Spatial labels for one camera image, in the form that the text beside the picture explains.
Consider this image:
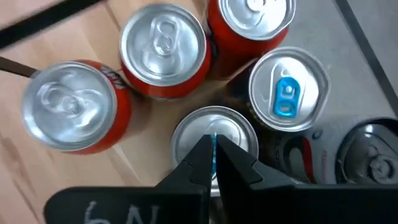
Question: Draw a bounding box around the wooden shelf with black frame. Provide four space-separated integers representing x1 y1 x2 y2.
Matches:
0 0 237 224

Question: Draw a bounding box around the white Celsius can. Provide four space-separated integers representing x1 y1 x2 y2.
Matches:
257 115 398 187

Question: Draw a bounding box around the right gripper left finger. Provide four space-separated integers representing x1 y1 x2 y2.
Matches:
157 134 215 191

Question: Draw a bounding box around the blue silver Red Bull can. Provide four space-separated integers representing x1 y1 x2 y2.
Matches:
170 105 259 198
223 46 331 133

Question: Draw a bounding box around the red Fanta strawberry can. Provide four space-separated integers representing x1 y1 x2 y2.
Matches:
205 0 297 81
119 2 213 100
21 58 133 156

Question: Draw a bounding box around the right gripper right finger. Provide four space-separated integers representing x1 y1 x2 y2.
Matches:
216 134 295 200

